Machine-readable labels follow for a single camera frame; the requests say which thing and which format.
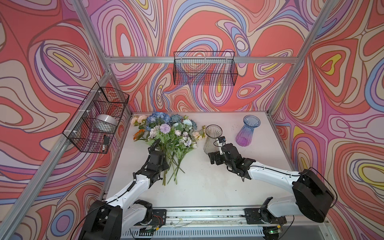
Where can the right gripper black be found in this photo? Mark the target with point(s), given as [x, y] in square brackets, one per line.
[217, 156]

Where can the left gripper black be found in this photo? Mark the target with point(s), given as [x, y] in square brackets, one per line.
[164, 164]

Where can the clear glass vase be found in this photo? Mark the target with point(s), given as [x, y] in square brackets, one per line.
[213, 132]

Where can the pale pink hydrangea bunch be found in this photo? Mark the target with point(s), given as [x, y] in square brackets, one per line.
[195, 138]

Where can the purple allium flower stem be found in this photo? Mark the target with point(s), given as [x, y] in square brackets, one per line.
[166, 141]

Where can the cream pink rose stem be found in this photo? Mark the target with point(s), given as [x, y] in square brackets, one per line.
[139, 120]

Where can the blue hydrangea stem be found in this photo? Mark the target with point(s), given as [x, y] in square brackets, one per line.
[157, 119]

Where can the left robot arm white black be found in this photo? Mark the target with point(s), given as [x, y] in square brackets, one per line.
[106, 219]

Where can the purple glass vase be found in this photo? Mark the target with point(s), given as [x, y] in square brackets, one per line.
[245, 135]

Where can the lilac white flower bunch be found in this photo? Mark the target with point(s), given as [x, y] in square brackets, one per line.
[154, 136]

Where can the orange artificial daisy flower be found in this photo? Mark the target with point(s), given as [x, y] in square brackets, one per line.
[139, 134]

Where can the small black device in basket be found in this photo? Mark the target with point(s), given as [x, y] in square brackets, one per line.
[106, 143]

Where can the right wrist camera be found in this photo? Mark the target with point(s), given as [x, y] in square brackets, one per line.
[222, 140]

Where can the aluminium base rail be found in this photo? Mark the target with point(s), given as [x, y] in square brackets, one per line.
[225, 223]

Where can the black wire basket left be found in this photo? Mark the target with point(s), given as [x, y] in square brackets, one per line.
[84, 131]

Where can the black wire basket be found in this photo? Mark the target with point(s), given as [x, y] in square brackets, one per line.
[205, 68]
[84, 131]

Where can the black wire basket back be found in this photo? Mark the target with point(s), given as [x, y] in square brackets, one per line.
[205, 68]

